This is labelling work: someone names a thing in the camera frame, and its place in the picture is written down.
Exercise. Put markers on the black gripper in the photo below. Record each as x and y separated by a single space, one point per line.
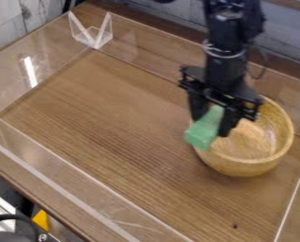
218 84

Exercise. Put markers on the green rectangular block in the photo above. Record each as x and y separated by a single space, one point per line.
202 132

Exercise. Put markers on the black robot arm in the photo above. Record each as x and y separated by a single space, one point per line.
234 23

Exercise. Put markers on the brown wooden bowl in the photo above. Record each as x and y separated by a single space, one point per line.
256 145

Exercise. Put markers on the yellow label sticker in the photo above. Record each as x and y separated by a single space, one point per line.
42 220

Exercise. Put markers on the clear acrylic tray wall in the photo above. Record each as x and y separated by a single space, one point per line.
91 140

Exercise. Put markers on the clear acrylic corner bracket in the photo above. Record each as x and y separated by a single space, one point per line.
95 37

